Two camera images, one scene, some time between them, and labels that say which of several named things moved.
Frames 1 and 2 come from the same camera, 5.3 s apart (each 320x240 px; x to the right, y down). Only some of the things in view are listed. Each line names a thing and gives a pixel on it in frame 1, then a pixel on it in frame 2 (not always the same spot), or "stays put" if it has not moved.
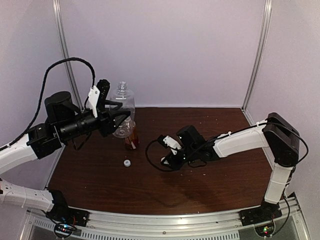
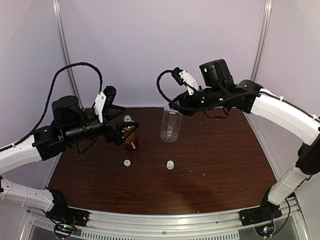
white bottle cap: (127, 163) stays put
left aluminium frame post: (57, 7) stays put
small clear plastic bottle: (126, 98) -> (171, 125)
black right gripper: (174, 165) -> (184, 101)
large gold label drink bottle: (132, 142) stays put
